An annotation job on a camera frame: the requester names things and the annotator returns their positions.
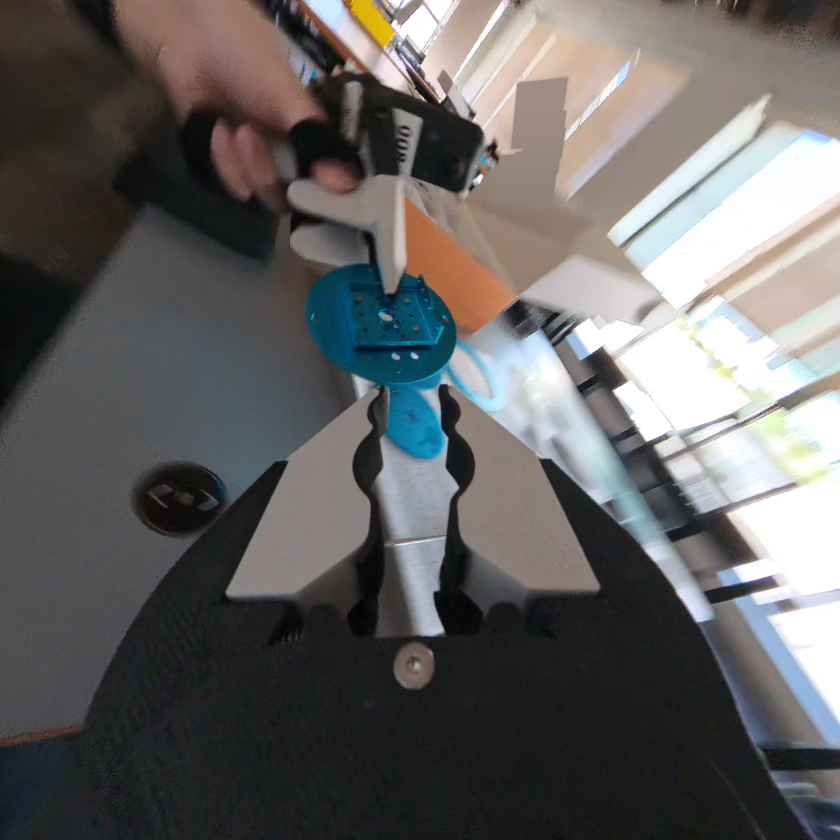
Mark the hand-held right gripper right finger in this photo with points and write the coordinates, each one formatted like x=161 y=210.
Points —
x=518 y=525

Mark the grey desk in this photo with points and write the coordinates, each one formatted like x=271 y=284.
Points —
x=164 y=361

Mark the round black desk control button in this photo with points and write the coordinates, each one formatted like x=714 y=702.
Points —
x=178 y=500

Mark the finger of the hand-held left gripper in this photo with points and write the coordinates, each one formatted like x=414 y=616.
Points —
x=392 y=236
x=328 y=244

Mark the blue round plate rectangular slot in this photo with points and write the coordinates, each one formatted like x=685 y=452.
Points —
x=417 y=430

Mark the blue square perforated bracket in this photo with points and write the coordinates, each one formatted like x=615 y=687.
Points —
x=374 y=328

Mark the small blue round plate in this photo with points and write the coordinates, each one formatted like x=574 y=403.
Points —
x=334 y=328

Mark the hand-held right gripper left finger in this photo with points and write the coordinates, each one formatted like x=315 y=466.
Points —
x=308 y=525

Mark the person's left hand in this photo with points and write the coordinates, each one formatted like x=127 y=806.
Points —
x=223 y=72

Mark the orange box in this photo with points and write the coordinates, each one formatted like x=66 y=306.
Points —
x=453 y=275

